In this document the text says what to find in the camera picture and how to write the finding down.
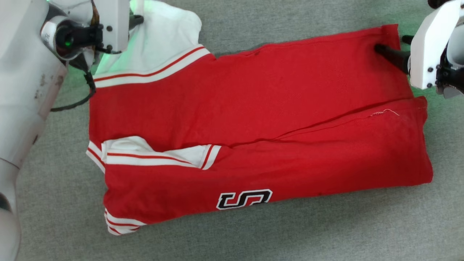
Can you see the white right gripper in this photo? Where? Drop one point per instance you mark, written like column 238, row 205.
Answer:
column 431, row 50

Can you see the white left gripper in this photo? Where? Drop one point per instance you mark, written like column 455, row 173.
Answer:
column 116, row 25

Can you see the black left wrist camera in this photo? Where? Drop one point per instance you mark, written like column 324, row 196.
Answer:
column 72, row 38

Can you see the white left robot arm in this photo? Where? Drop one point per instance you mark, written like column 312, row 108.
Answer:
column 18, row 90

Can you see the red and white jersey garment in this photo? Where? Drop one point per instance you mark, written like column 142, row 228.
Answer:
column 253, row 108

